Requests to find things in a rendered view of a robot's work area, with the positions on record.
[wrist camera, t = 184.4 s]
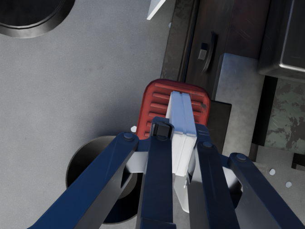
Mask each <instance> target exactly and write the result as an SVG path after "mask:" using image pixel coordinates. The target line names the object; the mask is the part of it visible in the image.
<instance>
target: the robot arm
mask: <svg viewBox="0 0 305 229"><path fill-rule="evenodd" d="M187 170H188V174H187ZM133 173H143V179H142V185H141V192H140V198H139V205H138V214H137V220H136V227H135V229H177V227H176V224H174V223H173V197H172V173H175V174H176V175H179V176H185V175H186V174H187V178H186V181H185V184H184V188H186V186H187V194H188V206H189V218H190V229H305V226H304V224H303V223H302V222H301V221H300V219H299V218H298V217H297V216H296V214H295V213H294V212H293V211H292V210H291V208H290V207H289V206H288V205H287V203H286V202H285V201H284V200H283V199H282V197H281V196H280V195H279V194H278V193H277V191H276V190H275V189H274V188H273V186H272V185H271V184H270V183H269V181H268V180H267V179H266V178H265V176H264V175H263V174H262V173H261V171H259V169H258V168H257V167H256V166H255V164H254V163H253V162H252V161H251V159H250V158H248V157H247V156H245V155H244V154H242V153H236V152H235V153H231V154H230V156H229V157H227V156H224V155H222V154H220V153H218V149H217V147H216V146H215V145H214V144H212V142H211V139H210V135H209V132H208V128H207V127H206V126H205V125H203V124H197V123H195V122H194V117H193V111H192V104H191V99H190V96H189V94H186V93H182V94H180V92H177V91H173V92H171V96H170V100H169V104H168V108H167V113H166V117H165V118H163V117H159V116H155V117H154V118H153V119H152V124H151V128H150V133H149V138H147V139H141V140H140V139H139V137H138V136H137V135H136V134H133V133H130V132H122V133H120V134H118V135H117V136H116V137H115V138H114V139H113V140H112V141H111V142H110V143H109V145H108V146H107V147H106V148H105V149H104V150H103V151H102V152H101V153H100V154H99V155H98V156H97V157H96V158H95V160H94V161H93V162H92V163H91V164H90V165H89V166H88V167H87V168H86V169H85V170H84V171H83V172H82V173H81V175H80V176H79V177H78V178H77V179H76V180H75V181H74V182H73V183H72V184H71V185H70V186H69V187H68V188H67V189H66V190H65V191H64V192H63V193H62V194H61V195H60V196H59V198H58V199H57V200H56V201H55V202H54V203H53V204H52V205H51V206H50V207H49V208H48V209H47V210H46V211H45V213H44V214H43V215H42V216H41V217H40V218H39V219H38V220H37V221H36V222H35V223H34V224H33V225H32V226H30V227H29V228H27V229H99V228H100V226H101V225H102V223H103V222H104V220H105V219H106V217H107V215H108V214H109V212H110V210H111V209H112V207H113V206H114V204H115V203H116V201H117V200H118V198H119V196H120V195H121V193H122V192H123V190H124V188H125V187H126V185H127V184H128V182H129V180H130V179H131V177H132V174H133ZM242 187H243V192H242V190H241V188H242Z"/></svg>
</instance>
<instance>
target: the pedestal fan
mask: <svg viewBox="0 0 305 229"><path fill-rule="evenodd" d="M74 3H75V0H0V34H3V35H6V36H9V37H15V38H32V37H36V36H40V35H44V34H46V33H47V32H49V31H51V30H53V29H54V28H56V27H57V26H58V25H59V24H61V23H62V22H63V21H64V19H65V18H66V17H67V16H68V15H69V13H70V11H71V10H72V7H73V5H74Z"/></svg>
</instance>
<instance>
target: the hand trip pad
mask: <svg viewBox="0 0 305 229"><path fill-rule="evenodd" d="M173 91H177V92H180V94H182V93H186V94H189V96H190V99H191V104H192V111H193V117H194V122H195V123H197V124H203V125H205V126H207V120H208V116H209V111H210V106H211V99H210V97H209V95H208V93H207V92H206V91H205V90H204V89H203V88H202V87H200V86H198V85H193V84H189V83H184V82H180V81H175V80H169V79H156V80H153V81H151V82H150V83H149V84H148V85H147V86H146V89H145V91H144V93H143V99H142V104H141V109H140V113H139V118H138V124H137V128H136V133H135V134H136V135H137V136H138V137H139V139H140V140H141V139H147V138H149V133H150V128H151V124H152V119H153V118H154V117H155V116H159V117H163V118H165V117H166V113H167V108H168V104H169V100H170V96H171V92H173Z"/></svg>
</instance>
